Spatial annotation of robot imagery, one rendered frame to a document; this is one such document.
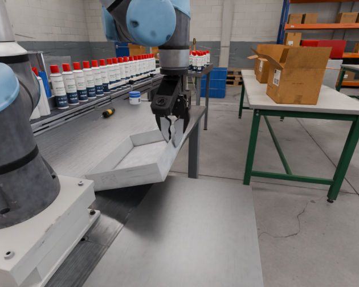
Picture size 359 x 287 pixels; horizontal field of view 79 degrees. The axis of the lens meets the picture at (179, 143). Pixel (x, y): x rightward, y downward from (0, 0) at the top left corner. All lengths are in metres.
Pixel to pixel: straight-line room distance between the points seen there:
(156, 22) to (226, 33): 7.55
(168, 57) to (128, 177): 0.30
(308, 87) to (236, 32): 6.32
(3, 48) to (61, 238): 0.35
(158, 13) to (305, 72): 1.46
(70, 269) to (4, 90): 0.30
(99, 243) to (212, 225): 0.23
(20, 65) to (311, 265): 1.62
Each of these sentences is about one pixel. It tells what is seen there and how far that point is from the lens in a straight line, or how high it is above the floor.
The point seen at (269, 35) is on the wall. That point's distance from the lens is 8.02.
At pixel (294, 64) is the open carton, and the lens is 1.71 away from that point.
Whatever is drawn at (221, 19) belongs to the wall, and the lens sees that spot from 7.99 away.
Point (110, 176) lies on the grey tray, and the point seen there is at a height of 0.89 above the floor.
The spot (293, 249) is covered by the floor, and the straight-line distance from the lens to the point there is 1.69.
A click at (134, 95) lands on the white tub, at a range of 1.39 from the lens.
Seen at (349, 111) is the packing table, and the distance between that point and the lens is 1.83.
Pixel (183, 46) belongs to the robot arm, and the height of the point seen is 1.17.
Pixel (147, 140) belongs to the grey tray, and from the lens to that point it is 0.79.
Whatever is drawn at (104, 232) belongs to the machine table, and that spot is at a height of 0.83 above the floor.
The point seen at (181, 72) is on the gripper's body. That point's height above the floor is 1.12.
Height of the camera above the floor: 1.18
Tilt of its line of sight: 25 degrees down
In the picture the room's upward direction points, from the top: straight up
